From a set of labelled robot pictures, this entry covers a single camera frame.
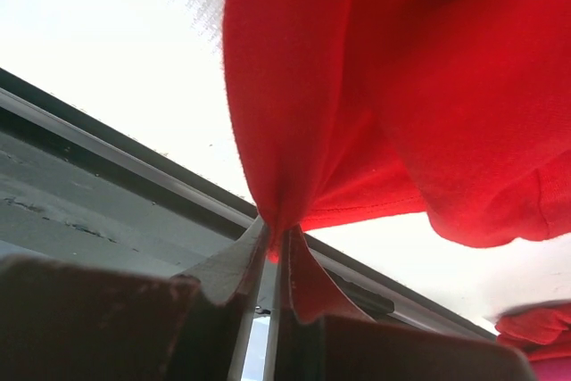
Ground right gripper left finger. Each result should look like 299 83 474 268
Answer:
1 219 269 380

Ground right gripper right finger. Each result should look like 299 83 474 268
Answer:
264 228 535 381

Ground red t shirt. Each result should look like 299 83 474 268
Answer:
223 0 570 259
495 303 571 361

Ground folded red t shirt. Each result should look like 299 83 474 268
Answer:
495 303 571 361

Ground folded pink t shirt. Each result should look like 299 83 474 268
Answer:
531 357 571 381

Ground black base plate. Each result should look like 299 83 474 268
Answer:
1 71 257 277

